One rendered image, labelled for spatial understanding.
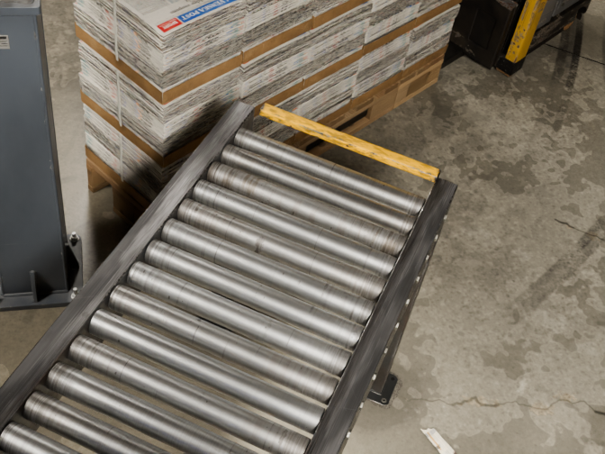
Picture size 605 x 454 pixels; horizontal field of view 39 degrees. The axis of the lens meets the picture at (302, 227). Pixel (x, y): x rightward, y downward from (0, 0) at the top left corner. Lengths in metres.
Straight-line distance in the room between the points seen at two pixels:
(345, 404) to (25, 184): 1.13
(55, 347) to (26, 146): 0.77
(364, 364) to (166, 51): 1.01
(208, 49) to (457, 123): 1.37
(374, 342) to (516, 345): 1.18
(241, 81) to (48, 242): 0.71
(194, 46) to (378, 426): 1.14
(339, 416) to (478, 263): 1.48
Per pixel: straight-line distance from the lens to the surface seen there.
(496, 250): 2.95
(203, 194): 1.79
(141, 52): 2.27
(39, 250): 2.48
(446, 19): 3.33
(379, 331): 1.60
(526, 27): 3.55
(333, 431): 1.47
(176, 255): 1.67
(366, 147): 1.92
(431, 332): 2.66
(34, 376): 1.52
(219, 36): 2.30
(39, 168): 2.25
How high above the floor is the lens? 2.07
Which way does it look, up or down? 47 degrees down
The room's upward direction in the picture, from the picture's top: 11 degrees clockwise
